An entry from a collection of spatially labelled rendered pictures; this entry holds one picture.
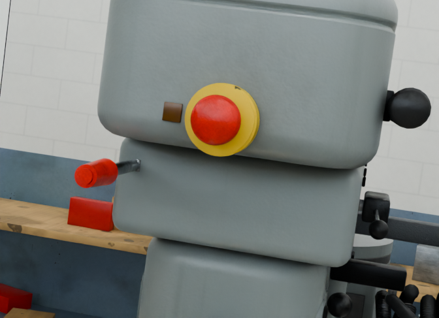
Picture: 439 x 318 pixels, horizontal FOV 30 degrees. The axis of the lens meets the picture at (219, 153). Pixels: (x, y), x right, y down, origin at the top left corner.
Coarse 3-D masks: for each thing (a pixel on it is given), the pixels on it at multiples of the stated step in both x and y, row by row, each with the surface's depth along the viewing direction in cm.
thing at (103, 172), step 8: (104, 160) 70; (128, 160) 78; (136, 160) 80; (80, 168) 67; (88, 168) 67; (96, 168) 67; (104, 168) 68; (112, 168) 70; (120, 168) 74; (128, 168) 76; (136, 168) 79; (80, 176) 66; (88, 176) 66; (96, 176) 67; (104, 176) 68; (112, 176) 70; (80, 184) 67; (88, 184) 67; (96, 184) 67; (104, 184) 70
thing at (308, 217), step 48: (144, 144) 80; (144, 192) 80; (192, 192) 79; (240, 192) 78; (288, 192) 77; (336, 192) 77; (192, 240) 80; (240, 240) 79; (288, 240) 78; (336, 240) 77
